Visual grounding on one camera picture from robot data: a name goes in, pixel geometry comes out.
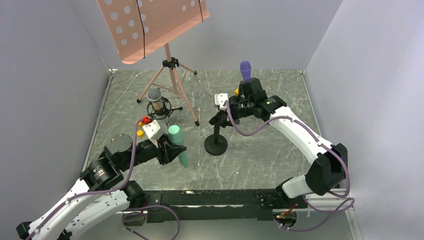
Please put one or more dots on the purple microphone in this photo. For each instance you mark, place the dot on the purple microphone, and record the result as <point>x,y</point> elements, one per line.
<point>245,70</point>

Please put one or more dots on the pink music stand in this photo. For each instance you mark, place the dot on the pink music stand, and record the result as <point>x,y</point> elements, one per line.
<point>140,27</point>

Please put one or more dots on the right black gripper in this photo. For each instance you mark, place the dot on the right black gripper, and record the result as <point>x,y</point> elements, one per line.
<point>224,116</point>

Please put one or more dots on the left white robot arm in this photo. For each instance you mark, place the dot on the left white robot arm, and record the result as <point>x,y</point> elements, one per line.
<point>101,190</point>

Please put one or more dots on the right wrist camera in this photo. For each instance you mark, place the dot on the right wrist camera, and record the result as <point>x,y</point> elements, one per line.
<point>220,100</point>

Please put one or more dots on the glitter silver microphone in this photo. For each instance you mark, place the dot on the glitter silver microphone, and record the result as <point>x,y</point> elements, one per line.
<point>154,95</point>

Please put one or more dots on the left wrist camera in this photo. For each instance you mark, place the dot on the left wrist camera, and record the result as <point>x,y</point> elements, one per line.
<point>155,129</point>

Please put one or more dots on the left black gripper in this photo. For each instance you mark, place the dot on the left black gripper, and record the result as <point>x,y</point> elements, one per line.
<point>166,152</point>

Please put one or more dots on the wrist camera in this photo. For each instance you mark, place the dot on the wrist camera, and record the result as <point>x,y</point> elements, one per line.
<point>220,100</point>
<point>155,129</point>

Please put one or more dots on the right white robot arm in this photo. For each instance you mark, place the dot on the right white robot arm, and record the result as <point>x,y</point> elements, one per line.
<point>251,109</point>

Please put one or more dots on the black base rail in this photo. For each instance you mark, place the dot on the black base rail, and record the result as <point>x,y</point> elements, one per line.
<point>225,204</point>

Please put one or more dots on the teal microphone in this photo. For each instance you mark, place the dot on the teal microphone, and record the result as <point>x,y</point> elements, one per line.
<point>176,136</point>

